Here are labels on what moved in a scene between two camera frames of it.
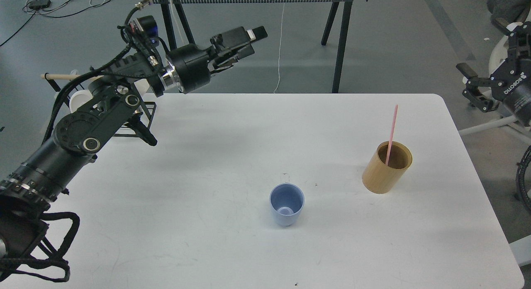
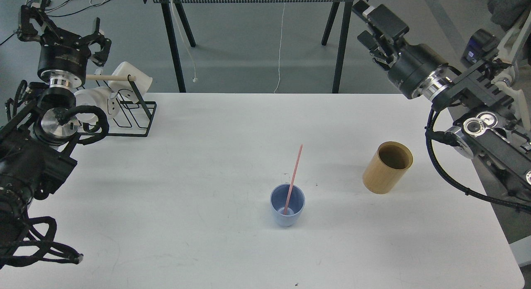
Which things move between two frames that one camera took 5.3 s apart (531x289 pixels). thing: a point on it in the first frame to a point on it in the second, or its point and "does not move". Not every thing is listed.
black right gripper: [510, 82] to [416, 70]
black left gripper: [192, 64] to [63, 57]
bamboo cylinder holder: [379, 178] does not move
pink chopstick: [391, 135] to [293, 180]
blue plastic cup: [286, 200] does not move
